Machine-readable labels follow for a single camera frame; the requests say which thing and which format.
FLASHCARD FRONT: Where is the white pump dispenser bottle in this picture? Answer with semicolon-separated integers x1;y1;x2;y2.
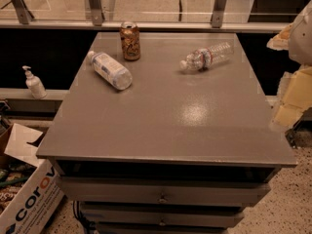
22;65;47;99

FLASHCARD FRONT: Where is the brown soda can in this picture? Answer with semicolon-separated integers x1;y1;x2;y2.
120;21;140;60

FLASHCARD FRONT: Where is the blue label plastic bottle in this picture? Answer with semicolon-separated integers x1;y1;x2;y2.
87;51;133;91

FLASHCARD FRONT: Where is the clear crushed plastic bottle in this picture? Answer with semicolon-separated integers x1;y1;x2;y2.
180;42;234;71

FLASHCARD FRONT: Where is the metal railing frame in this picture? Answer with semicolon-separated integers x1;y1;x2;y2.
0;0;312;34

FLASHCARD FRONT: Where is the grey drawer cabinet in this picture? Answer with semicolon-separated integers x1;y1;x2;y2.
38;33;295;234

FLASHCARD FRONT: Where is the white cardboard box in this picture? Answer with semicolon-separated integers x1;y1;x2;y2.
0;124;63;234

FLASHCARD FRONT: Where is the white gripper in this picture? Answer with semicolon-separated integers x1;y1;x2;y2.
266;0;312;132

